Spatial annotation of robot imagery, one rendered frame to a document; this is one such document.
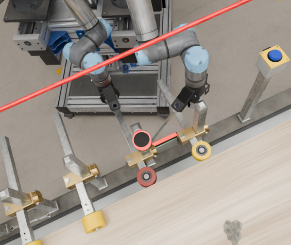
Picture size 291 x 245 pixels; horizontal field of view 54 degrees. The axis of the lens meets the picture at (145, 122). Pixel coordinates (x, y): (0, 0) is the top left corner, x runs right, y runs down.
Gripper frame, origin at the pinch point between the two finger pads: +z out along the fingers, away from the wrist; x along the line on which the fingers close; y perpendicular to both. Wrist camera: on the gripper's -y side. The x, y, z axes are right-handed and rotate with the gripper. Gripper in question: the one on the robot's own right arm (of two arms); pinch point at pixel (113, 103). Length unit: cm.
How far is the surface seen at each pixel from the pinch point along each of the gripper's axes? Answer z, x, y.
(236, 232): -11, -21, -74
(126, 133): -4.2, 0.4, -18.8
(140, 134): -35.4, -4.1, -33.1
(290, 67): 82, -139, 7
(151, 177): -9.4, -1.6, -42.5
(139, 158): -5.6, -0.4, -32.0
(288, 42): 83, -151, 27
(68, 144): -14.1, 24.0, -15.8
